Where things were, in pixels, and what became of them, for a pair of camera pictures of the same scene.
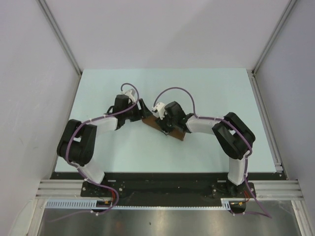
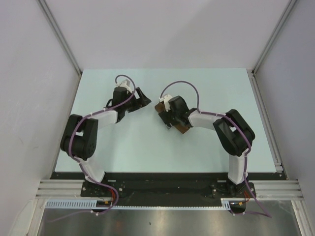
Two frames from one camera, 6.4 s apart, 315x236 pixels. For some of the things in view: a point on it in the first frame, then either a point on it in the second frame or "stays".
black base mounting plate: (166, 189) stays
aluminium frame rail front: (266, 190) stays
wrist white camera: (159, 110) -> (166, 99)
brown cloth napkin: (151, 120) -> (160, 107)
